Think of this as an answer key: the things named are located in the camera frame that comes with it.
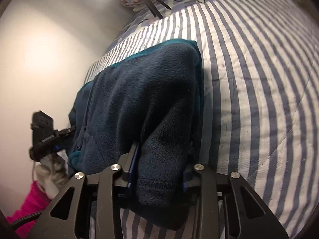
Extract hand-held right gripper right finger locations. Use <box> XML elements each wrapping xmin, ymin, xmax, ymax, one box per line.
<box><xmin>183</xmin><ymin>164</ymin><xmax>289</xmax><ymax>239</ymax></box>

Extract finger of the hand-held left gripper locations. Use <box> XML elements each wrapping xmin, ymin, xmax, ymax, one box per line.
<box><xmin>53</xmin><ymin>126</ymin><xmax>76</xmax><ymax>140</ymax></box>

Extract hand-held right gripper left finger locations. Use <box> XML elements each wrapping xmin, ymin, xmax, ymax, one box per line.
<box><xmin>26</xmin><ymin>142</ymin><xmax>140</xmax><ymax>239</ymax></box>

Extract teal plaid fleece jacket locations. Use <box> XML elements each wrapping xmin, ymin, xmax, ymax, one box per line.
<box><xmin>68</xmin><ymin>38</ymin><xmax>205</xmax><ymax>231</ymax></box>

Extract person's left hand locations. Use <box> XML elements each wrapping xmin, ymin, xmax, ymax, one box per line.
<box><xmin>35</xmin><ymin>151</ymin><xmax>70</xmax><ymax>200</ymax></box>

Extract blue white striped blanket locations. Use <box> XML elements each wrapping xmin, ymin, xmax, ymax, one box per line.
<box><xmin>83</xmin><ymin>0</ymin><xmax>319</xmax><ymax>239</ymax></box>

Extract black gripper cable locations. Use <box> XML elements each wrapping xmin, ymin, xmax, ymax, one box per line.
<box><xmin>10</xmin><ymin>210</ymin><xmax>44</xmax><ymax>232</ymax></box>

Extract black straps on pillow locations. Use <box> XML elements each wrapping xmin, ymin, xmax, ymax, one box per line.
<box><xmin>127</xmin><ymin>0</ymin><xmax>172</xmax><ymax>19</ymax></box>

